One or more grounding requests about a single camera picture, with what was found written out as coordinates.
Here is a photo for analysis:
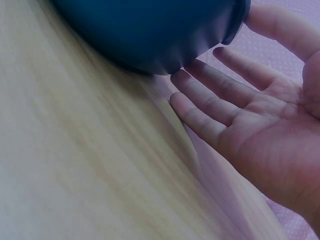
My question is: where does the person's right hand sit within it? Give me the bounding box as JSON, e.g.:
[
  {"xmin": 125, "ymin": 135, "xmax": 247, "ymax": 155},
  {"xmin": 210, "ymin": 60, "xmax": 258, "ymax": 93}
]
[{"xmin": 169, "ymin": 4, "xmax": 320, "ymax": 221}]

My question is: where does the dark blue inflatable cushion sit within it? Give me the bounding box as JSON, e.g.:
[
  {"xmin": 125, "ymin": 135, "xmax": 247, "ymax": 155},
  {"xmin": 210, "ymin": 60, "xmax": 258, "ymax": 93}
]
[{"xmin": 51, "ymin": 0, "xmax": 252, "ymax": 76}]

